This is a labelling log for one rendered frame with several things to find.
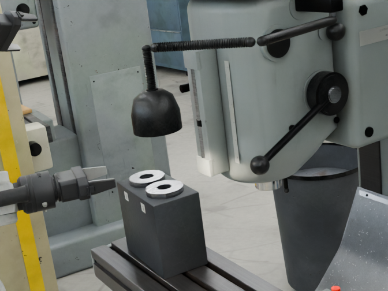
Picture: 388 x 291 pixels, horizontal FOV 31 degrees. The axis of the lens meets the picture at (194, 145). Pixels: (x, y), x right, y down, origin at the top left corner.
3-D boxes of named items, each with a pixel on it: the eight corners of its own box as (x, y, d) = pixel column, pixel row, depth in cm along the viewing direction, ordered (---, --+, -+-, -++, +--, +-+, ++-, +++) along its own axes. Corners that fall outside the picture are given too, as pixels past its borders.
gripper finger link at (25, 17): (38, 23, 186) (19, 21, 181) (32, 15, 187) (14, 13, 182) (40, 18, 185) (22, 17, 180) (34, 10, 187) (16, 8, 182)
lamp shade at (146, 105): (125, 137, 99) (118, 95, 98) (146, 122, 106) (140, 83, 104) (170, 137, 97) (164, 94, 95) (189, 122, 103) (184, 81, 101)
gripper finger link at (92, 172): (105, 164, 168) (80, 169, 166) (107, 176, 169) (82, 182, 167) (104, 162, 169) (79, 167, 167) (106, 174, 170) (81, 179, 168)
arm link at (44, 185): (86, 171, 155) (32, 182, 152) (93, 210, 158) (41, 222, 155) (77, 156, 166) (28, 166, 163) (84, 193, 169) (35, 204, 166)
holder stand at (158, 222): (163, 280, 161) (151, 201, 155) (126, 248, 179) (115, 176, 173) (208, 264, 166) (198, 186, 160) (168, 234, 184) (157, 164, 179)
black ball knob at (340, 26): (335, 43, 108) (334, 23, 107) (322, 41, 110) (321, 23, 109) (350, 40, 109) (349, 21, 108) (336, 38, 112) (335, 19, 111)
